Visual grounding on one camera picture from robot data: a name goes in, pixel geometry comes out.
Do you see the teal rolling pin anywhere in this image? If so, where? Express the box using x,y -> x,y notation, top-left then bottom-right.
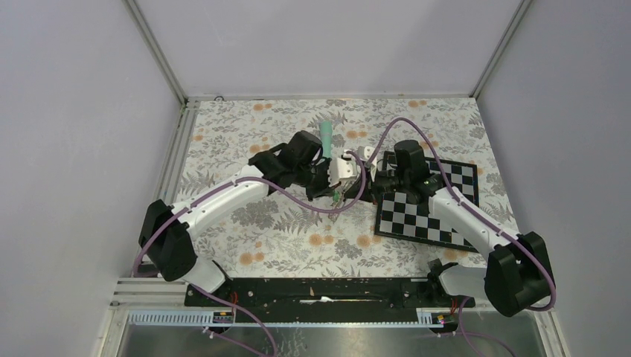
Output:
319,120 -> 333,158

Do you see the floral patterned table mat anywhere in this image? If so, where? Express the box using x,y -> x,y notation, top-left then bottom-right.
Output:
177,98 -> 516,277

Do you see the black white checkerboard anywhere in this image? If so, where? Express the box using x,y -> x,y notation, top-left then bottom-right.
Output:
374,160 -> 479,252

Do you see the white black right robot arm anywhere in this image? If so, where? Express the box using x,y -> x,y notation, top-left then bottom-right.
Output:
331,140 -> 556,317

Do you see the silver carabiner keyring with chain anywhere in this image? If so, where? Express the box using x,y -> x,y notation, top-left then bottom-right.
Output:
332,180 -> 353,208

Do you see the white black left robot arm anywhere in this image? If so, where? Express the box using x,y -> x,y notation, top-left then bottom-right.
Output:
138,131 -> 331,306

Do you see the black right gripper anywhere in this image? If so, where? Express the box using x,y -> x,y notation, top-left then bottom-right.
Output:
345,165 -> 410,206

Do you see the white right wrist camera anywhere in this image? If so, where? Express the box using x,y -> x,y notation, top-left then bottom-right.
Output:
357,146 -> 378,176

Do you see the white slotted cable duct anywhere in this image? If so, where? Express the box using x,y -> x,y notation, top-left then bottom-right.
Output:
127,309 -> 444,329

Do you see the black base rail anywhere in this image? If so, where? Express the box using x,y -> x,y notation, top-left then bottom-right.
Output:
185,277 -> 475,322

